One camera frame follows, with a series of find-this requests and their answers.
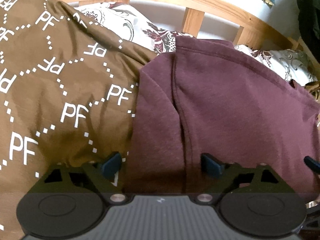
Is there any maroon shirt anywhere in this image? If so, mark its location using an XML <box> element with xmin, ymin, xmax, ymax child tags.
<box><xmin>124</xmin><ymin>37</ymin><xmax>319</xmax><ymax>199</ymax></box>

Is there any brown PF patterned blanket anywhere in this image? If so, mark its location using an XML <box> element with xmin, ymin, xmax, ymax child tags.
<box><xmin>1</xmin><ymin>0</ymin><xmax>156</xmax><ymax>239</ymax></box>

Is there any white floral bedsheet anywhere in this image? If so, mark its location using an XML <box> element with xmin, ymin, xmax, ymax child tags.
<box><xmin>76</xmin><ymin>2</ymin><xmax>318</xmax><ymax>86</ymax></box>

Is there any black garment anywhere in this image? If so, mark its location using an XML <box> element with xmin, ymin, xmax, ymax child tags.
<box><xmin>297</xmin><ymin>0</ymin><xmax>319</xmax><ymax>62</ymax></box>

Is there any wooden bed frame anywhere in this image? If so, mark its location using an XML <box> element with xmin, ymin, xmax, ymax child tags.
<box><xmin>61</xmin><ymin>0</ymin><xmax>319</xmax><ymax>67</ymax></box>

